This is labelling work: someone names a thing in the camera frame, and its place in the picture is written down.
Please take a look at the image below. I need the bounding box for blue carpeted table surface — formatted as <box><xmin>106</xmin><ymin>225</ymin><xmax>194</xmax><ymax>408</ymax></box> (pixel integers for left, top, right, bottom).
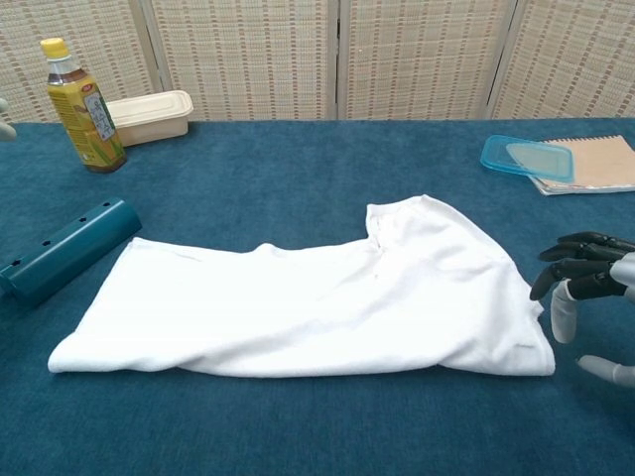
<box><xmin>0</xmin><ymin>117</ymin><xmax>635</xmax><ymax>476</ymax></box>

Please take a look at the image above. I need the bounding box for brown spiral notebook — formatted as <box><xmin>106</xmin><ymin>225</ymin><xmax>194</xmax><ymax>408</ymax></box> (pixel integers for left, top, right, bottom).
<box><xmin>526</xmin><ymin>133</ymin><xmax>635</xmax><ymax>196</ymax></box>

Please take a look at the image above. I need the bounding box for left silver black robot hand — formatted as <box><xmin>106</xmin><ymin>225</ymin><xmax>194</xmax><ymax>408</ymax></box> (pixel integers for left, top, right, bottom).
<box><xmin>0</xmin><ymin>97</ymin><xmax>16</xmax><ymax>143</ymax></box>

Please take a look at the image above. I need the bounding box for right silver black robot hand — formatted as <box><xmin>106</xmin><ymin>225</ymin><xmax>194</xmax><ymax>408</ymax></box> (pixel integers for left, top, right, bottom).
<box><xmin>529</xmin><ymin>230</ymin><xmax>635</xmax><ymax>389</ymax></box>

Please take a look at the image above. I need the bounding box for teal plastic holder with holes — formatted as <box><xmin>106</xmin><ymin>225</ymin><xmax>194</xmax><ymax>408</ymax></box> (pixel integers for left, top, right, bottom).
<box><xmin>0</xmin><ymin>197</ymin><xmax>144</xmax><ymax>310</ymax></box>

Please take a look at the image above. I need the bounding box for blue transparent container lid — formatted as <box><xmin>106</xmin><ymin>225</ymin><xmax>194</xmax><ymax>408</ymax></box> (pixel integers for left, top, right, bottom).
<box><xmin>479</xmin><ymin>134</ymin><xmax>576</xmax><ymax>184</ymax></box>

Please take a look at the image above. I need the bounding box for woven folding screen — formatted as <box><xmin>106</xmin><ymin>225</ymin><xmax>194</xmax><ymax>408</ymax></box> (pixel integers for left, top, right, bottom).
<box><xmin>0</xmin><ymin>0</ymin><xmax>635</xmax><ymax>128</ymax></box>

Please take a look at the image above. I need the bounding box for beige lidded food container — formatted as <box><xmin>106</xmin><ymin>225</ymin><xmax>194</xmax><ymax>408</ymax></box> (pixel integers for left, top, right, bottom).
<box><xmin>106</xmin><ymin>89</ymin><xmax>194</xmax><ymax>148</ymax></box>

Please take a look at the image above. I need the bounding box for white t-shirt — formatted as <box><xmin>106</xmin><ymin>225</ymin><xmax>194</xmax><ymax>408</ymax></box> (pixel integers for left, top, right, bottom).
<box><xmin>47</xmin><ymin>194</ymin><xmax>556</xmax><ymax>379</ymax></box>

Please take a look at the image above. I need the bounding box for yellow capped green tea bottle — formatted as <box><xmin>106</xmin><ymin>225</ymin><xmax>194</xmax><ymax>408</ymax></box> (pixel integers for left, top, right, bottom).
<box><xmin>40</xmin><ymin>38</ymin><xmax>128</xmax><ymax>175</ymax></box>

